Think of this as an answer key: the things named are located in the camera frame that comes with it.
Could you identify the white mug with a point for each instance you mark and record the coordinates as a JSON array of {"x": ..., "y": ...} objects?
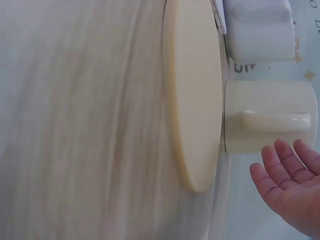
[{"x": 260, "y": 37}]

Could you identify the person's right hand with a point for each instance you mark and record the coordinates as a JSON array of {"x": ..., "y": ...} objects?
[{"x": 295, "y": 195}]

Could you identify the cream mug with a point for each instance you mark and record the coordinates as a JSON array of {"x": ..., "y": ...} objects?
[{"x": 265, "y": 100}]

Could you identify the cream round plate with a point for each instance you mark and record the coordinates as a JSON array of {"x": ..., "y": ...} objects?
[{"x": 192, "y": 95}]

